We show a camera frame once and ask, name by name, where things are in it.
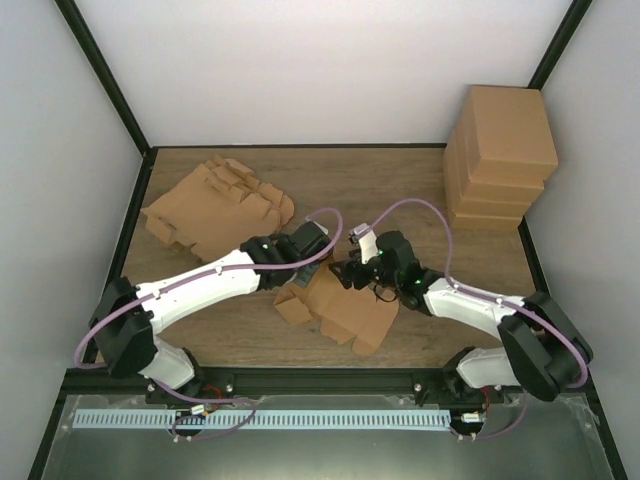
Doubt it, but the brown cardboard box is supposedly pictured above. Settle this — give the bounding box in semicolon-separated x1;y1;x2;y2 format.
274;262;399;356

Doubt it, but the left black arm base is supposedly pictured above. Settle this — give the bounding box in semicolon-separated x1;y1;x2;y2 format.
146;349;237;407

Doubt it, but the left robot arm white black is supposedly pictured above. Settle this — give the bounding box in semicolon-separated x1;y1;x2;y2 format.
90;221;330;404

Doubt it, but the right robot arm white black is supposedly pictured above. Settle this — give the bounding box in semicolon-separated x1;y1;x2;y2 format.
329;230;593;403

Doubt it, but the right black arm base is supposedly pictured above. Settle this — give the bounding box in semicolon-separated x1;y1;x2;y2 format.
411;347;501;409

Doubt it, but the folded cardboard box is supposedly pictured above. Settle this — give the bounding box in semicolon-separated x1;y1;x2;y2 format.
447;201;529;231
443;140;544;204
444;170;542;217
457;85;558;184

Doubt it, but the bottom folded cardboard box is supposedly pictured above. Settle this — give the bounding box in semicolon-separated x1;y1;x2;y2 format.
447;201;529;231

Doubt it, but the top folded cardboard box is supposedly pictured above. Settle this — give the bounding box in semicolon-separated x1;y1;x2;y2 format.
457;85;558;184

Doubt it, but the stack of flat cardboard blanks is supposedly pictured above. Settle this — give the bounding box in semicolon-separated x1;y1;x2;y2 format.
142;155;295;263

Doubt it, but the clear acrylic plate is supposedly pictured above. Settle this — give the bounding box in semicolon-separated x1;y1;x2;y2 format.
43;396;613;479

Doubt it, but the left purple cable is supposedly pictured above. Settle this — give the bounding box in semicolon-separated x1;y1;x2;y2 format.
73;207;344;441

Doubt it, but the purple cable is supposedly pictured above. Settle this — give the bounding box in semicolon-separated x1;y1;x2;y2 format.
367;197;590;441
73;207;344;441

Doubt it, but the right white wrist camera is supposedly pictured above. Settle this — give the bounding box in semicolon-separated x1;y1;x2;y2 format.
349;223;379;265

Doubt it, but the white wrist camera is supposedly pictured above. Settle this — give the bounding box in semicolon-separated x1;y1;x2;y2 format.
301;220;329;237
349;223;379;265

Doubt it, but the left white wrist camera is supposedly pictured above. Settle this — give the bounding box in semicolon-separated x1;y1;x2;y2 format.
301;220;329;237

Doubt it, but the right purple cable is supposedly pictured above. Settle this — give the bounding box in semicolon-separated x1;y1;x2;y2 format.
367;197;590;441

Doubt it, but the black aluminium frame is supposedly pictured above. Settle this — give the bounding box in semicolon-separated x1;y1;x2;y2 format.
28;0;627;480

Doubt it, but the light blue slotted cable duct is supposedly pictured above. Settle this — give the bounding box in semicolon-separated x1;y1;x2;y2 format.
72;409;451;431

